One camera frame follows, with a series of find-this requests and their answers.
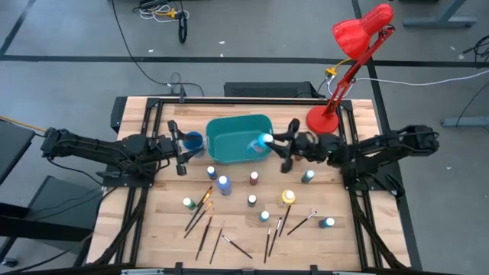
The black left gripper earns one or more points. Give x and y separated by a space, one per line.
166 147

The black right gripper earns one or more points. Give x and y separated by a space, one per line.
305 145

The blue plastic cup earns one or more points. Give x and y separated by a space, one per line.
193 142

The large light blue paint bottle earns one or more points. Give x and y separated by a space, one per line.
258 144

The small teal green paint bottle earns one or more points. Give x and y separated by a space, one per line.
306 177

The small dark blue paint bottle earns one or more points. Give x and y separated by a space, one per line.
212 173

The small brown paint bottle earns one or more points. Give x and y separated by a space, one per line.
254 178

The teal plastic bin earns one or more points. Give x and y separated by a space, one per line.
229 141

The large yellow paint bottle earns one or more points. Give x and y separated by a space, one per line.
286 198

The large purple paint bottle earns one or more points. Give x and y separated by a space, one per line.
224 186

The small black paint bottle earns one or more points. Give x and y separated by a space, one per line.
251 201

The small turquoise paint bottle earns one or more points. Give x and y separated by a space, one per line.
264 216

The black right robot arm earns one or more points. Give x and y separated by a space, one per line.
382 147

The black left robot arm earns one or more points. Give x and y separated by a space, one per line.
95 147

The red desk lamp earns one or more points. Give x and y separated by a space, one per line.
322 122

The black perforated box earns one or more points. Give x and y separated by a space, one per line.
267 89

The black flat panel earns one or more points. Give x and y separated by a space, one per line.
118 114

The black cabinet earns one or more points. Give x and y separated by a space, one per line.
65 206

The black desk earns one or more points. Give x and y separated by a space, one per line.
13 149

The grey desk foot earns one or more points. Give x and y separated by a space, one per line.
439 22
466 121

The black caster wheel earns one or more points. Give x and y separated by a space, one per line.
9 263

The black rail clip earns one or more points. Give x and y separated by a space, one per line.
179 267
315 269

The silver aluminium bracket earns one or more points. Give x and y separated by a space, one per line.
353 273
143 272

